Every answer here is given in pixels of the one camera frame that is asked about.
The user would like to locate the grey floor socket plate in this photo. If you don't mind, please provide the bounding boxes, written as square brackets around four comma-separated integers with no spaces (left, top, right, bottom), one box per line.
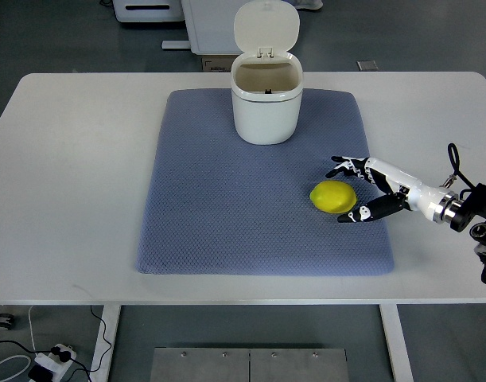
[356,60,379,72]

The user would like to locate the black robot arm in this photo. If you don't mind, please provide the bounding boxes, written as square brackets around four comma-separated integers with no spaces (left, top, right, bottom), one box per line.
[442,142,486,284]

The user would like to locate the white trash bin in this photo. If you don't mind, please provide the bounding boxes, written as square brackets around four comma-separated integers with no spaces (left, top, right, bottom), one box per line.
[231,52,304,145]

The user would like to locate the white cabinet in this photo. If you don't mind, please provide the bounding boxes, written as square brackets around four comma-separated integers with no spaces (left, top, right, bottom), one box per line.
[161,0,247,56]

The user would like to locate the white left table leg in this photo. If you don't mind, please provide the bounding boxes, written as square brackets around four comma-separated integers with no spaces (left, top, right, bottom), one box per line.
[90,304,122,382]

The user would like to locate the cardboard box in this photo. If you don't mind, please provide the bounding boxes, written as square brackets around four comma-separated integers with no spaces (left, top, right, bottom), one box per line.
[201,55,236,72]

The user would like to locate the blue textured mat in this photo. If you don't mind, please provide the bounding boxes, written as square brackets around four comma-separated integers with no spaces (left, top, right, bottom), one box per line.
[136,89,394,276]

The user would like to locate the white trash bin lid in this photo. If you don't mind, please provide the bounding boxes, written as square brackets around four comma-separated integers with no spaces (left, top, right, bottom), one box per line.
[234,1,300,55]

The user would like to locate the white appliance with slot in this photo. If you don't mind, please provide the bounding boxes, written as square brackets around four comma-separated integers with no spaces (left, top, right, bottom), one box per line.
[112,0,185,23]

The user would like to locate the black power cable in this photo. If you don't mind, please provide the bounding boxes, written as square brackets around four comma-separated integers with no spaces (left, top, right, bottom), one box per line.
[0,305,114,382]

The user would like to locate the white power strip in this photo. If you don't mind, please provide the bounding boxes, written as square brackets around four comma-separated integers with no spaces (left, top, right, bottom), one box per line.
[35,344,76,381]

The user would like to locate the yellow lemon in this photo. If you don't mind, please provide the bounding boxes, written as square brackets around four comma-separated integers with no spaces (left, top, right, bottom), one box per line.
[309,180,357,214]

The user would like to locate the metal floor plate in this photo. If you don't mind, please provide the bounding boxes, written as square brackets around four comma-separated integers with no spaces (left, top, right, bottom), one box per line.
[150,348,349,381]

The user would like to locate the white right table leg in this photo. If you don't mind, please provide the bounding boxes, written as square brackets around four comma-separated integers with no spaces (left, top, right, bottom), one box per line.
[379,303,414,382]

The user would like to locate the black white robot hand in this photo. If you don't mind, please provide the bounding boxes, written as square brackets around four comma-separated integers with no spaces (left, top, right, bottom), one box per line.
[326,156,461,224]

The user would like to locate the white table leg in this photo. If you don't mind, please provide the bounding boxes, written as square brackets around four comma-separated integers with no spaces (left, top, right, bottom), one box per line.
[379,303,414,382]
[90,304,122,382]

